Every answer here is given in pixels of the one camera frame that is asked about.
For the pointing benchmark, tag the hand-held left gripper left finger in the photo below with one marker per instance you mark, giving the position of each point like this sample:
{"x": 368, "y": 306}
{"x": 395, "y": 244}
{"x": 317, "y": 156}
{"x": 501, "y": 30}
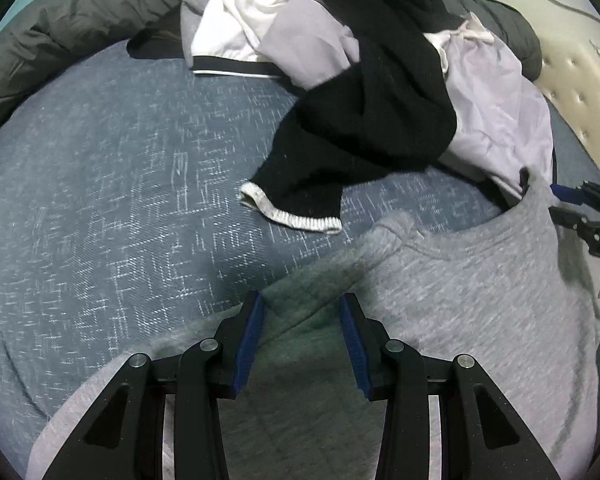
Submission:
{"x": 247, "y": 345}

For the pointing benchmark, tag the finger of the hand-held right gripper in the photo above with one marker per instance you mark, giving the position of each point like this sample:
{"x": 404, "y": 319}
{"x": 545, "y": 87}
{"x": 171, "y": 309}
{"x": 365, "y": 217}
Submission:
{"x": 570, "y": 192}
{"x": 572, "y": 217}

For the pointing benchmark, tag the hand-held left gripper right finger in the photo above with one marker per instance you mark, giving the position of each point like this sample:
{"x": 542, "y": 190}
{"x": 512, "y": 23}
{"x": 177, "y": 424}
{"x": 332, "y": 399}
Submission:
{"x": 352, "y": 345}

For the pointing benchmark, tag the grey sweater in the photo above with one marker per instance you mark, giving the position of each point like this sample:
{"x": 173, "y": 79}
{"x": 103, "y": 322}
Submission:
{"x": 480, "y": 300}

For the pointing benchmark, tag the lavender garment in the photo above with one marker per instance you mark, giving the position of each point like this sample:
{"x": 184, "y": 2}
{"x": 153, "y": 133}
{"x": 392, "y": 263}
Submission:
{"x": 500, "y": 110}

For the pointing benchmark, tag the cream tufted headboard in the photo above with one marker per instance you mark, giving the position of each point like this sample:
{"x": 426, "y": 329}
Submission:
{"x": 575, "y": 75}

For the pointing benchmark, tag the bed with blue sheet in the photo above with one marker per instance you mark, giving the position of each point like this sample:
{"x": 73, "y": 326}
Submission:
{"x": 105, "y": 210}

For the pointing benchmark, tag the black sweater with white cuff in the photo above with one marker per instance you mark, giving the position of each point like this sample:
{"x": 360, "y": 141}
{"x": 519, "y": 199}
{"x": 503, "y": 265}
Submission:
{"x": 370, "y": 125}

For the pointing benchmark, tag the white and grey garment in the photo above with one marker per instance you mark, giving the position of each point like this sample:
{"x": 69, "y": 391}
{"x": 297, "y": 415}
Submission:
{"x": 240, "y": 10}

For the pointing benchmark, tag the dark grey duvet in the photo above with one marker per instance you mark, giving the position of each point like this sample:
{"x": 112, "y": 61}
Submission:
{"x": 55, "y": 35}

